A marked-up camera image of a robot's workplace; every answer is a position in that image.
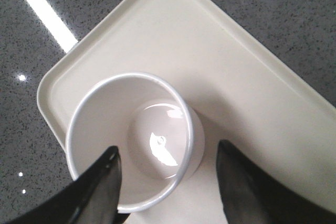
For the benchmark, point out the cream rectangular plastic tray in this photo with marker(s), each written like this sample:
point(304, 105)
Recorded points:
point(240, 90)

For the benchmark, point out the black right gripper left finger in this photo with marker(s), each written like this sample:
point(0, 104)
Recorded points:
point(92, 198)

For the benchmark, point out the white smiley mug black handle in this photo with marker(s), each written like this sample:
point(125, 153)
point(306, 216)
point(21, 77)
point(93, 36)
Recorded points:
point(159, 136)

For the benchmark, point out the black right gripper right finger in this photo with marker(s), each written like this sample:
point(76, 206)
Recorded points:
point(249, 195)

